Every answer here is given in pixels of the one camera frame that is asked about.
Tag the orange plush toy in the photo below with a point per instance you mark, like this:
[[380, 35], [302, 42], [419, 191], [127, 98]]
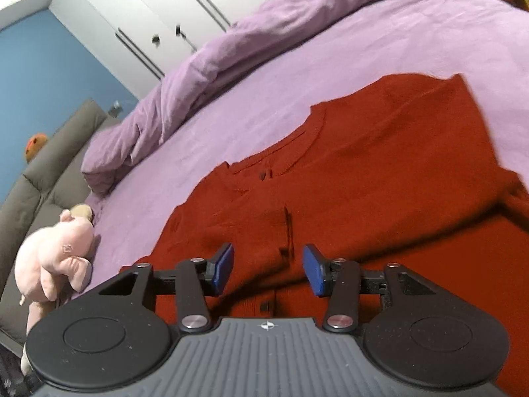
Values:
[[34, 145]]

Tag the purple duvet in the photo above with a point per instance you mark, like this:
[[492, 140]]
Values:
[[274, 28]]

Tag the pink plush pig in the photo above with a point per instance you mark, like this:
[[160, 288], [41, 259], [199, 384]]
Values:
[[53, 257]]

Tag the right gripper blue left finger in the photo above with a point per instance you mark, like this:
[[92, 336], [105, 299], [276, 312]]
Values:
[[199, 278]]

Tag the grey upholstered headboard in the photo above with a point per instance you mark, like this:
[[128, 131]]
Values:
[[50, 183]]

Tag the white wardrobe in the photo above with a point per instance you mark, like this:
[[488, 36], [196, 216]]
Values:
[[140, 41]]

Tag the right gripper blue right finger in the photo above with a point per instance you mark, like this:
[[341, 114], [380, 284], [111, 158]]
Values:
[[339, 281]]

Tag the red knit cardigan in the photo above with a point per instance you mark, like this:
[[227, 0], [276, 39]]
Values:
[[403, 171]]

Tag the purple bed sheet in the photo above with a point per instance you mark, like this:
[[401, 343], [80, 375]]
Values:
[[486, 41]]

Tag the white charger with cable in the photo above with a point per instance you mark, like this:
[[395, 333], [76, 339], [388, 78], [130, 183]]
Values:
[[115, 109]]

